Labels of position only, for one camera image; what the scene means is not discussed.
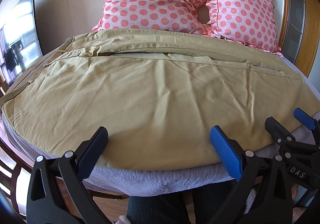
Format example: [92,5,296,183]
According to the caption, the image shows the wooden door with glass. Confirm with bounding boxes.
[274,0,319,76]

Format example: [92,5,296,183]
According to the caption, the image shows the right pink polka dot pillow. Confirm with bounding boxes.
[195,0,282,56]

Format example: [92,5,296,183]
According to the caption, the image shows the khaki beige pants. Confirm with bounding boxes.
[1,29,319,171]

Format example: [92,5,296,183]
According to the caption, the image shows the wall mounted television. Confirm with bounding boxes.
[1,0,43,85]

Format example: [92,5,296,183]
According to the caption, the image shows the wooden chair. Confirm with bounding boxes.
[1,139,32,221]

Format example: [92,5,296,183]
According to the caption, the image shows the lavender bed sheet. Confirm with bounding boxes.
[4,64,315,197]

